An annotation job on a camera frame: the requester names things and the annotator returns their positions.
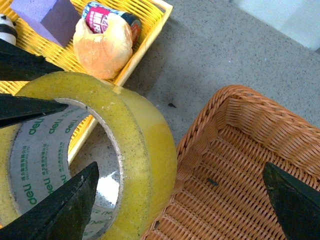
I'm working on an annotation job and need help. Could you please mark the toy croissant bread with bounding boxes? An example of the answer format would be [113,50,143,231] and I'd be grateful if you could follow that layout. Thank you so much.
[73,13,133,80]

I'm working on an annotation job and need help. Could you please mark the yellow woven basket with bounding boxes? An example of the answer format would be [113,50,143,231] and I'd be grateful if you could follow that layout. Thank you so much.
[0,0,173,163]

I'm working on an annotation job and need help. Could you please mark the yellow packing tape roll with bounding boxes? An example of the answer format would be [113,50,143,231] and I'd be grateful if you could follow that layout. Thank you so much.
[0,71,177,240]

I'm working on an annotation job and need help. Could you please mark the brown wicker basket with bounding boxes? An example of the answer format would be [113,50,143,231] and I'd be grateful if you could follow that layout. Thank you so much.
[142,85,320,240]

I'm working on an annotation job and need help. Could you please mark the purple foam cube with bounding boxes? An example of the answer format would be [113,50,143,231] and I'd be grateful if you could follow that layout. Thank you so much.
[10,0,81,48]

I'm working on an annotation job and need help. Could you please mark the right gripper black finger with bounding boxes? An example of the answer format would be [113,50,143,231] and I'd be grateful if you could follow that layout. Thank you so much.
[0,93,69,128]
[262,162,320,240]
[0,40,63,81]
[0,161,99,240]

